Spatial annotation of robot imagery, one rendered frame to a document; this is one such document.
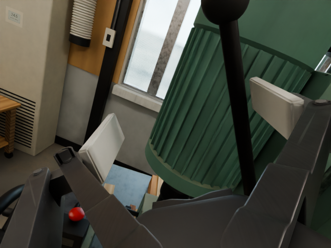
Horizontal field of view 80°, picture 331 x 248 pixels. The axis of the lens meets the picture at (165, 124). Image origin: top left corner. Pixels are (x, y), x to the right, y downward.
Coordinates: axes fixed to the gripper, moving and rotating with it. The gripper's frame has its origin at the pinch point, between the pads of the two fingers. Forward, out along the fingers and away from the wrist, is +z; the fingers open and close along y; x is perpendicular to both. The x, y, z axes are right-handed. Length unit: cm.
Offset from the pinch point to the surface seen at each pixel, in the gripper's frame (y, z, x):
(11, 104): -128, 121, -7
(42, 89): -108, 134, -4
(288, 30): 12.1, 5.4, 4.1
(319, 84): 17.2, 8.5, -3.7
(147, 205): -12.5, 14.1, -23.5
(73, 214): -26.0, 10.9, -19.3
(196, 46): 3.4, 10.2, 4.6
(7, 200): -43.0, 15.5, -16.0
